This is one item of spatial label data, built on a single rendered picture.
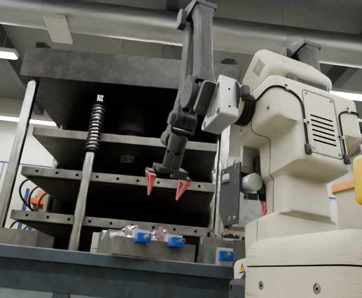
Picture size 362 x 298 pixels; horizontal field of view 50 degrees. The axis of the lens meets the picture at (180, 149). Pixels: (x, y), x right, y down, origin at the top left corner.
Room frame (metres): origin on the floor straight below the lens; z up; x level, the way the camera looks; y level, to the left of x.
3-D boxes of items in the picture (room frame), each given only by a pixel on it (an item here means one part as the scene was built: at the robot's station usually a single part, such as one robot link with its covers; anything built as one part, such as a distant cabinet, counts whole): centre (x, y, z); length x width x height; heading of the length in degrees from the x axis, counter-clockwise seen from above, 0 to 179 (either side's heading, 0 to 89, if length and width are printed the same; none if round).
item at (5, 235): (1.57, 0.56, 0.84); 0.20 x 0.15 x 0.07; 179
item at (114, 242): (1.49, 0.11, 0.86); 0.50 x 0.26 x 0.11; 16
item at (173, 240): (1.25, -0.02, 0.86); 0.13 x 0.05 x 0.05; 16
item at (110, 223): (2.51, 0.33, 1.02); 1.10 x 0.74 x 0.05; 89
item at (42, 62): (2.46, 0.33, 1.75); 1.30 x 0.84 x 0.61; 89
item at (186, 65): (1.13, 0.00, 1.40); 0.11 x 0.06 x 0.43; 112
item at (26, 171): (2.51, 0.33, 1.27); 1.10 x 0.74 x 0.05; 89
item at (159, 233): (1.49, 0.11, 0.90); 0.26 x 0.18 x 0.08; 16
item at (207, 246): (1.57, -0.25, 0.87); 0.50 x 0.26 x 0.14; 179
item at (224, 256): (1.23, -0.17, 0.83); 0.13 x 0.05 x 0.05; 0
